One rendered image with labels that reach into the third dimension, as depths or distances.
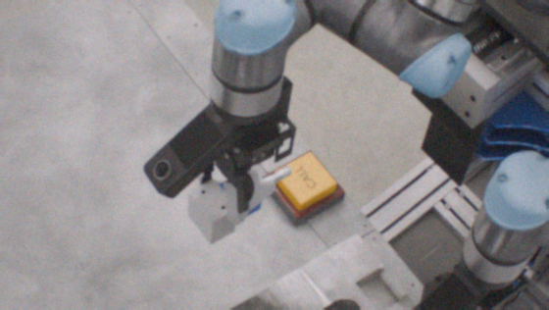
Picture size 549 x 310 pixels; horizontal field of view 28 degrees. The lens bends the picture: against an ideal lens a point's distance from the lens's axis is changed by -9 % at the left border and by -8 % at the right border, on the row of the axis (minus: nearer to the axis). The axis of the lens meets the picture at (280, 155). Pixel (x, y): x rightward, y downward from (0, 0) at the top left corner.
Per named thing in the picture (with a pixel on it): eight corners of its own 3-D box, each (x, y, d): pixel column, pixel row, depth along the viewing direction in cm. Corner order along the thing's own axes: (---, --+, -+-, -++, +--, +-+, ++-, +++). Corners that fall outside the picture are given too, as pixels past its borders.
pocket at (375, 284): (378, 279, 145) (383, 265, 142) (402, 307, 143) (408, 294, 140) (350, 296, 143) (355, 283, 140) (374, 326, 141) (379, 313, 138)
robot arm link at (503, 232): (578, 215, 104) (498, 210, 103) (545, 269, 113) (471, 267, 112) (569, 147, 108) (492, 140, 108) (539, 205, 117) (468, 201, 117)
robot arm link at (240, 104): (237, 106, 115) (193, 52, 119) (234, 132, 119) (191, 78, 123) (299, 75, 118) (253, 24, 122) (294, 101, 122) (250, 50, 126)
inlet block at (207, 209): (274, 167, 147) (279, 142, 142) (298, 196, 145) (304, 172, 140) (187, 215, 141) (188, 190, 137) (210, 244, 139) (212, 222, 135)
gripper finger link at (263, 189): (283, 219, 138) (279, 164, 131) (241, 242, 136) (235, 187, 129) (268, 204, 140) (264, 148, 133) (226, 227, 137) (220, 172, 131)
